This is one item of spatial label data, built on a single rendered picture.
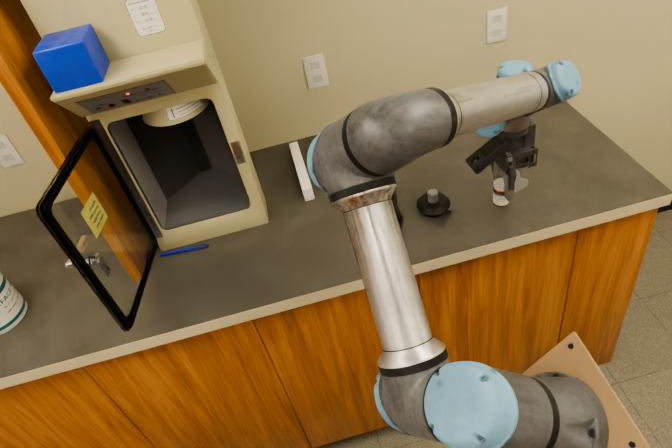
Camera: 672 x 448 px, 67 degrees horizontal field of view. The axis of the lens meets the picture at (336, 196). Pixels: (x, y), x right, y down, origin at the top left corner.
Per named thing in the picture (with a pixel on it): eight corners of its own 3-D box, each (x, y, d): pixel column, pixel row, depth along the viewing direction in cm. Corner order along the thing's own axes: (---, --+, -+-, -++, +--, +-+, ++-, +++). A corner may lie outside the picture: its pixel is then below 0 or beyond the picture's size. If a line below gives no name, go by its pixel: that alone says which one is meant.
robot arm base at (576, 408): (630, 443, 70) (585, 434, 66) (555, 499, 77) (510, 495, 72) (568, 354, 83) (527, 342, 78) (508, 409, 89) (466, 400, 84)
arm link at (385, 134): (378, 81, 68) (571, 44, 96) (335, 110, 77) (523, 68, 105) (408, 162, 68) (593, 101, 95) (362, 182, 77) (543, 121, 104)
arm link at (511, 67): (488, 72, 110) (505, 54, 114) (488, 115, 117) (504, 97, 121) (524, 78, 105) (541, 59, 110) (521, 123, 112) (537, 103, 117)
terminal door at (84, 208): (158, 242, 144) (91, 122, 118) (129, 334, 120) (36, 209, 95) (156, 243, 144) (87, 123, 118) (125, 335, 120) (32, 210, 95)
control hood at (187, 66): (82, 113, 118) (60, 73, 112) (219, 78, 120) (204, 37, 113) (72, 138, 109) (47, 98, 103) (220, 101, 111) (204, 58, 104)
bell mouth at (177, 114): (145, 100, 139) (137, 82, 136) (209, 84, 140) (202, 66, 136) (139, 134, 126) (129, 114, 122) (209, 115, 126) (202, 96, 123)
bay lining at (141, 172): (167, 179, 162) (117, 79, 140) (246, 158, 164) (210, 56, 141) (162, 230, 144) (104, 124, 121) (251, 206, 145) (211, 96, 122)
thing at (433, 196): (437, 194, 146) (436, 176, 142) (457, 211, 140) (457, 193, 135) (410, 207, 144) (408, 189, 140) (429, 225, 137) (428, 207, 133)
